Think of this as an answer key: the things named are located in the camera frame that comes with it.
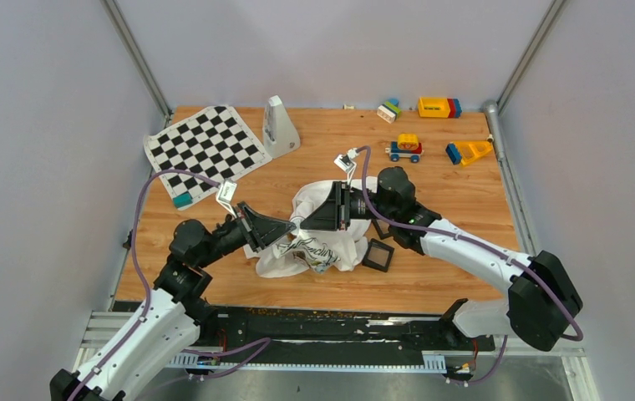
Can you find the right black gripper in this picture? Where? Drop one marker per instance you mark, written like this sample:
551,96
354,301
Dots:
330,215

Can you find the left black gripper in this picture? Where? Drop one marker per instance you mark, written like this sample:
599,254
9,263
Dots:
261,226

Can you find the white printed garment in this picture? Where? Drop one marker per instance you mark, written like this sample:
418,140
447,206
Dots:
304,250

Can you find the black square frame lid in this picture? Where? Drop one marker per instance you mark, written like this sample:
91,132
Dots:
381,228

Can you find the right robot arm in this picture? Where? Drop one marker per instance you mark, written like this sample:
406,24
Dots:
539,302

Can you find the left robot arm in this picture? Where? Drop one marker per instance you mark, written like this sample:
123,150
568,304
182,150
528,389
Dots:
173,313

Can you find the white cone-shaped box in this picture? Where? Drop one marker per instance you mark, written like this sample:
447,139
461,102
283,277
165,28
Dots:
280,135

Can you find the teal small block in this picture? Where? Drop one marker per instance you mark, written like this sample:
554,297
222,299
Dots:
182,201

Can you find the black white checkerboard sheet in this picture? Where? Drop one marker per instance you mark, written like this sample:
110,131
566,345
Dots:
215,142

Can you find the toy car with yellow top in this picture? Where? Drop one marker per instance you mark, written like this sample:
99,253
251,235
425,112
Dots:
406,146

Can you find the white green blue blocks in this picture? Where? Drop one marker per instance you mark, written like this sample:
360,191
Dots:
389,110

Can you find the yellow red blue block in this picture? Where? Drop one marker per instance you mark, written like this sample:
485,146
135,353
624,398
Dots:
440,108

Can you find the yellow blue toy scoop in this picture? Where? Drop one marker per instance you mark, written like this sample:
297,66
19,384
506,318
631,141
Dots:
467,152

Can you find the grey metal pipe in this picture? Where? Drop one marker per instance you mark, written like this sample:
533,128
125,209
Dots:
491,111

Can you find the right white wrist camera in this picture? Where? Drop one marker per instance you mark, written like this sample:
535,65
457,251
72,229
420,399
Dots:
348,164

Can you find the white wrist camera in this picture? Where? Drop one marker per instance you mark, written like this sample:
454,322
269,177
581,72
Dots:
348,164
224,195

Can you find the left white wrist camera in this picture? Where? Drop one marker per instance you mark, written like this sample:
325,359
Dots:
224,195

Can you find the black square frame box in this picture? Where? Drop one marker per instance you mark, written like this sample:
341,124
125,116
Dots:
378,256

